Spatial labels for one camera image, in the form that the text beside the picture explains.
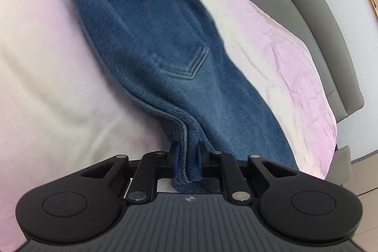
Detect grey bedside cabinet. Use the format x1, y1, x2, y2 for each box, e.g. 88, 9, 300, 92
335, 146, 352, 185

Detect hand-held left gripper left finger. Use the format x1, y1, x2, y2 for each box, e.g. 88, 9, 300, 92
80, 142, 180, 205

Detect pink bed blanket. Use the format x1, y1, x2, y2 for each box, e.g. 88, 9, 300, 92
0, 0, 339, 243

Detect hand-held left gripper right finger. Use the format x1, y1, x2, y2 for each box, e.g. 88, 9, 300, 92
196, 146, 299, 203

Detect grey upholstered headboard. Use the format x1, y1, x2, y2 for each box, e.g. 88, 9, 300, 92
204, 0, 365, 123

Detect blue denim pants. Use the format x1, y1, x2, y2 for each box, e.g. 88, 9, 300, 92
67, 0, 299, 193

